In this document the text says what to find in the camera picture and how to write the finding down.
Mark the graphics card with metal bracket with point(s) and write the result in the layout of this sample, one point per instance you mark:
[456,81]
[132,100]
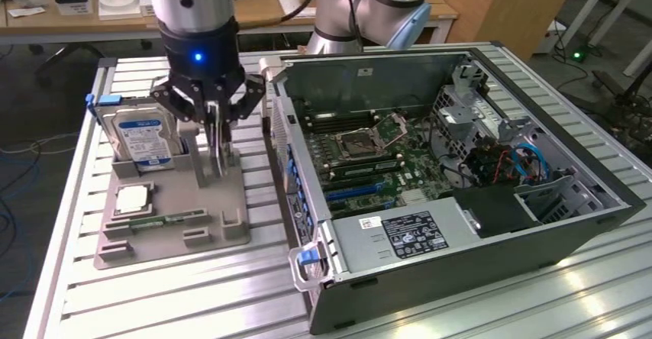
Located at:
[217,154]

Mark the metal socket cover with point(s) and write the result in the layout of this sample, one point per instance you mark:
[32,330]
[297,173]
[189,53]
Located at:
[392,126]

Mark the green motherboard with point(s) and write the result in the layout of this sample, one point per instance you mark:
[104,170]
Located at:
[423,171]

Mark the wooden desk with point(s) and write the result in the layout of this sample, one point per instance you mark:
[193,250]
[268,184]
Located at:
[121,24]

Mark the white table frame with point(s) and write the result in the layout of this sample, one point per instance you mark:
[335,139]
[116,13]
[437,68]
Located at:
[619,10]

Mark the blue expansion slot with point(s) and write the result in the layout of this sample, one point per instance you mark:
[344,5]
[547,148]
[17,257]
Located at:
[351,194]

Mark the black floor stand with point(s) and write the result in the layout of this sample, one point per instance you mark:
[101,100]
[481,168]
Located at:
[611,83]

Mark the black office chair base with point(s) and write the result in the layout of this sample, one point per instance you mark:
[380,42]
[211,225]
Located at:
[65,54]

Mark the CPU socket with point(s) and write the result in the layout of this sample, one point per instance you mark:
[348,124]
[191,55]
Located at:
[359,144]

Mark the open black PC case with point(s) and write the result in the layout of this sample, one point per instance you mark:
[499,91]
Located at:
[459,278]

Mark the white paper stack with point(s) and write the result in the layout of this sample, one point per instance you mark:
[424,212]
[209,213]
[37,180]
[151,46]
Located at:
[295,3]

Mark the wooden cabinet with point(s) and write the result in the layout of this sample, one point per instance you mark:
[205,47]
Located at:
[509,10]

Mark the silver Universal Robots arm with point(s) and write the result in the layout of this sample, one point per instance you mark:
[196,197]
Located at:
[193,7]

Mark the black and white box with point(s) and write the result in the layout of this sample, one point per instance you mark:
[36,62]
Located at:
[71,3]

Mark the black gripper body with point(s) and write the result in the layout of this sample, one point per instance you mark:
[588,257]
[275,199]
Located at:
[204,64]

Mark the grey parts rack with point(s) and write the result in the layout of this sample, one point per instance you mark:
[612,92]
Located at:
[173,209]

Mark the silver CPU chip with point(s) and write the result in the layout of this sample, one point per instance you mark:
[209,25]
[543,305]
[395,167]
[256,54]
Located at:
[132,199]

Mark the hard disk in blue caddy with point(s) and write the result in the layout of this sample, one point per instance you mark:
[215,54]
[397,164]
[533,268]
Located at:
[143,140]

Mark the white control box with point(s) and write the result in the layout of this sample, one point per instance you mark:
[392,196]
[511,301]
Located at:
[552,37]

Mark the metal disk bay cage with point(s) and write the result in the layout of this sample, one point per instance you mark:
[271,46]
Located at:
[459,117]

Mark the grey power supply unit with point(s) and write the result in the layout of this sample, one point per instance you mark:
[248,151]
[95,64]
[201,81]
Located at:
[367,247]

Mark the white paper slip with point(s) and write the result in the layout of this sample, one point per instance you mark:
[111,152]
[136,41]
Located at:
[27,11]

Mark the plain white box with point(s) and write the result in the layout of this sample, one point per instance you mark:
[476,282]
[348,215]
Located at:
[145,8]

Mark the installed RAM stick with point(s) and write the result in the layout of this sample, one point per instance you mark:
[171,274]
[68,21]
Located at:
[367,169]

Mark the green RAM stick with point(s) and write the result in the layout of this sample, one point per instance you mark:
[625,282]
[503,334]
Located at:
[160,220]

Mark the blue case latch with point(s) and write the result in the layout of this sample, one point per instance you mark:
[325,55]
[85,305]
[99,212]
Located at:
[307,257]

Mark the white box with round dish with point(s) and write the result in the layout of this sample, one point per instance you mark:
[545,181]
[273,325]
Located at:
[119,7]

